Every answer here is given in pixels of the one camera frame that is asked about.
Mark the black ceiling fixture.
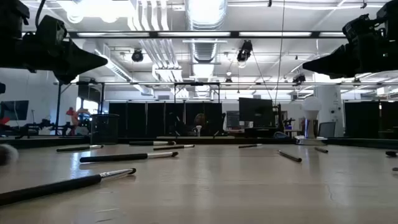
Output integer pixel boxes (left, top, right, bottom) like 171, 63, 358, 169
131, 49, 145, 63

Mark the silver ceiling duct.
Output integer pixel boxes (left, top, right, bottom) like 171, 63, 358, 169
184, 0, 228, 63

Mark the grey office chair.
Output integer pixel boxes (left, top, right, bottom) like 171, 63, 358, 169
317, 121, 337, 138

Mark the dark wall screen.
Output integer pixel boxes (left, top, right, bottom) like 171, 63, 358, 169
0, 100, 30, 121

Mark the black computer monitor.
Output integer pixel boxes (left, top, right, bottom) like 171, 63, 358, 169
238, 97, 275, 129

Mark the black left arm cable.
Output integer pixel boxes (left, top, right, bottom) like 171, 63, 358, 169
35, 0, 47, 29

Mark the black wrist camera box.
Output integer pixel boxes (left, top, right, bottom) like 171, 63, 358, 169
341, 13, 379, 43
35, 14, 68, 48

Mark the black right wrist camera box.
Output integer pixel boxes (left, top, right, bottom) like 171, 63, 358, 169
341, 13, 379, 43

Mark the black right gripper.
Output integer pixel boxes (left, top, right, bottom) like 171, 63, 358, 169
302, 30, 398, 80

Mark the black aluminium table frame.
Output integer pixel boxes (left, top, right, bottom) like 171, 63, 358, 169
0, 136, 398, 149

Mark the black overhead camera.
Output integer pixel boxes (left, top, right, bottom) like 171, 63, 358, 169
236, 39, 254, 63

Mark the fluffy grey powder brush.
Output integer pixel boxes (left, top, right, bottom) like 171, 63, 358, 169
0, 143, 20, 166

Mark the black mesh cup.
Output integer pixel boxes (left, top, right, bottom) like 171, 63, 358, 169
90, 113, 120, 146

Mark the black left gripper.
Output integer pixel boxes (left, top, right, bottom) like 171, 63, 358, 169
0, 32, 108, 85

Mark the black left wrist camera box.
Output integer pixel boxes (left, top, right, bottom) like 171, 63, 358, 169
35, 14, 68, 48

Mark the black overhead beam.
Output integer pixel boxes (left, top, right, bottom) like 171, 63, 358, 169
21, 30, 398, 39

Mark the large black-handled makeup brush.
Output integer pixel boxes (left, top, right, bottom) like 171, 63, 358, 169
0, 167, 137, 207

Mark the black scaffold frame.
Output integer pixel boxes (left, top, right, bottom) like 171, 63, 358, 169
54, 80, 398, 136

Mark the black makeup brush silver ferrule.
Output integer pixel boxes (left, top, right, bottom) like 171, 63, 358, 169
79, 151, 180, 164
56, 144, 104, 153
129, 141, 177, 147

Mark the person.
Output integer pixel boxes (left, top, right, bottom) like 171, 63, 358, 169
193, 113, 207, 137

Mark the white bulb lamp chrome base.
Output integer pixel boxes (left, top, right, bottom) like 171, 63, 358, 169
294, 95, 328, 146

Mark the black partition wall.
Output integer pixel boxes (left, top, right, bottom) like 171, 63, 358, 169
343, 101, 398, 139
108, 101, 224, 138

